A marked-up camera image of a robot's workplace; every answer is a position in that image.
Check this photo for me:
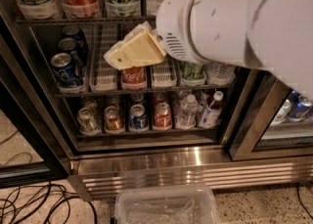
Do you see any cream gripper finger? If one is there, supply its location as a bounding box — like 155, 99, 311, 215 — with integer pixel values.
104, 22, 166, 70

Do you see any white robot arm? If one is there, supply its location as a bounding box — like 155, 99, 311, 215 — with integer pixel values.
104, 0, 313, 99

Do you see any red coke can bottom shelf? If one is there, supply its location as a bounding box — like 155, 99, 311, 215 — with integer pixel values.
154, 103, 172, 128

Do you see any blue pepsi can bottom shelf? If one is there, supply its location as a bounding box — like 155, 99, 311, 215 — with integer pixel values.
129, 104, 149, 132

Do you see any gold can bottom shelf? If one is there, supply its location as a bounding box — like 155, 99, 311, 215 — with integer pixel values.
104, 106, 124, 131

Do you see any water bottle middle shelf front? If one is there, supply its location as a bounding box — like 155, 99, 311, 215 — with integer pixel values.
208, 62, 235, 85

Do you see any water bottle bottom shelf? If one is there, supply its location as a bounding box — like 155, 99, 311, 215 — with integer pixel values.
177, 94, 199, 129

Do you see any red-cap juice bottle bottom shelf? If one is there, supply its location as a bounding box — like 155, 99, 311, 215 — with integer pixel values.
199, 91, 224, 129

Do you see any stainless fridge base grille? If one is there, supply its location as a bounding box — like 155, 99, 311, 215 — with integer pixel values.
67, 147, 313, 202

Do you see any open glass fridge door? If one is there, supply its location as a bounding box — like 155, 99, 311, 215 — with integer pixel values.
0, 19, 70, 188

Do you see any red coca-cola can front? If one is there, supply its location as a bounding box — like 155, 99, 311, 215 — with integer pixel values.
122, 67, 145, 84

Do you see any empty white tray right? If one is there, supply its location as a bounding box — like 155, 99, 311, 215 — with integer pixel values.
150, 57, 177, 88

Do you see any green lacroix can front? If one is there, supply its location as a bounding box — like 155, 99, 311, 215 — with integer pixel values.
180, 62, 204, 81

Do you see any blue pepsi can middle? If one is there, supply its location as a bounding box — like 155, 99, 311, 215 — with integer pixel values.
58, 38, 86, 68

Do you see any blue pepsi can back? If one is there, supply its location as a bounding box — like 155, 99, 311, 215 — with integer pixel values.
63, 25, 89, 53

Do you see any blue pepsi can front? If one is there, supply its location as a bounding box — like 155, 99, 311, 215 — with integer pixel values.
50, 53, 83, 88

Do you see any clear plastic storage bin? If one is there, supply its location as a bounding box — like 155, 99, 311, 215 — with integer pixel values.
112, 184, 220, 224

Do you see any blue can right compartment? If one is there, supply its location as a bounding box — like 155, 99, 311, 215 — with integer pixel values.
288, 95, 312, 122

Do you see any black floor cables left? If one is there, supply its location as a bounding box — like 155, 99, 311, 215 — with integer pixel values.
0, 129, 98, 224

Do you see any black cable right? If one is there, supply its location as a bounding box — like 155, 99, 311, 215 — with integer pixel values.
296, 182, 313, 221

